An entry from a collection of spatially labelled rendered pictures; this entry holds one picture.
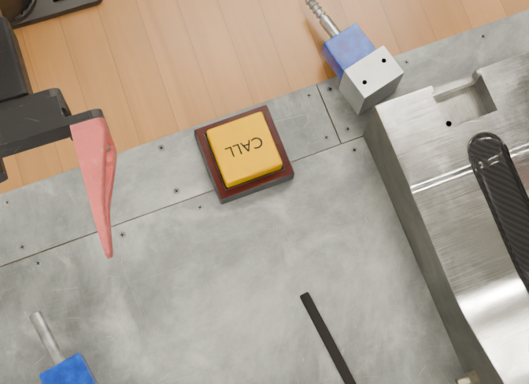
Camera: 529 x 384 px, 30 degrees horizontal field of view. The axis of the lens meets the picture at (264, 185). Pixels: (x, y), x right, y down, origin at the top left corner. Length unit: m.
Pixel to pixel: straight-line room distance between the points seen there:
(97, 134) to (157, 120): 0.46
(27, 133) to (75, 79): 0.48
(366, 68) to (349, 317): 0.25
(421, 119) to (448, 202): 0.08
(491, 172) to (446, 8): 0.23
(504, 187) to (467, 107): 0.09
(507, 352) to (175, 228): 0.35
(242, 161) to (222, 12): 0.18
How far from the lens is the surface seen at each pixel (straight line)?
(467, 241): 0.94
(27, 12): 1.08
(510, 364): 0.90
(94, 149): 0.58
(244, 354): 0.98
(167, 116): 1.04
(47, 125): 0.58
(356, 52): 1.03
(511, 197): 0.96
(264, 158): 0.98
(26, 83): 0.60
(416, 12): 1.10
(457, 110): 1.00
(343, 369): 0.98
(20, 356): 1.00
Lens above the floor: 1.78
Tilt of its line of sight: 75 degrees down
